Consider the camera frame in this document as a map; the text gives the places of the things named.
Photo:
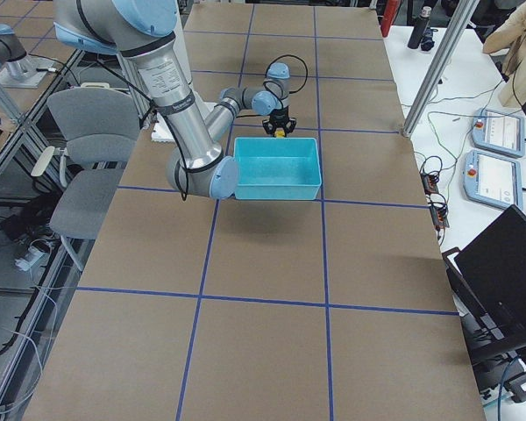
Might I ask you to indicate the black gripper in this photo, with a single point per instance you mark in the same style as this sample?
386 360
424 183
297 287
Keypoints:
279 117

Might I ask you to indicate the yellow beetle toy car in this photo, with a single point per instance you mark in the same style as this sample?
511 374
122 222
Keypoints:
280 133

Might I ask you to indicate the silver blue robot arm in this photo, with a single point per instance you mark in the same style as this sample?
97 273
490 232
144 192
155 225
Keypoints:
144 32
17 68

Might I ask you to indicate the light blue plastic bin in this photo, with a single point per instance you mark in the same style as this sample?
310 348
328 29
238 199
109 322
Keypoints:
277 168

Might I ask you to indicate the black water bottle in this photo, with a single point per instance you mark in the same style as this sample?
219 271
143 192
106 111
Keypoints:
421 36

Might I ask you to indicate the small electronics board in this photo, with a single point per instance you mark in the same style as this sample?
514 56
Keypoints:
437 203

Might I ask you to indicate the grey office chair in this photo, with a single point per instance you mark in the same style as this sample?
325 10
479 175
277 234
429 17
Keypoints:
99 125

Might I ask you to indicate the lower teach pendant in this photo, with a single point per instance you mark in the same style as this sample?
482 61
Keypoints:
492 179

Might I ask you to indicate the teach pendant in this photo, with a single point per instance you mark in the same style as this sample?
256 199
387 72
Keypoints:
492 179
499 132

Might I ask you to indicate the upper teach pendant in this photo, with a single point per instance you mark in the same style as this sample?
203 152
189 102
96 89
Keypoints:
499 132

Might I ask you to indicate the black laptop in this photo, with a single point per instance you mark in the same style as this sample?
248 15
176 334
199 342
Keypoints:
493 283

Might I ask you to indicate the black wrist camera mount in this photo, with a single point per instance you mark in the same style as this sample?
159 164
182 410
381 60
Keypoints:
270 131

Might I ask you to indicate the aluminium frame post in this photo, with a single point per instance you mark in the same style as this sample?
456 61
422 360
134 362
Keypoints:
452 35

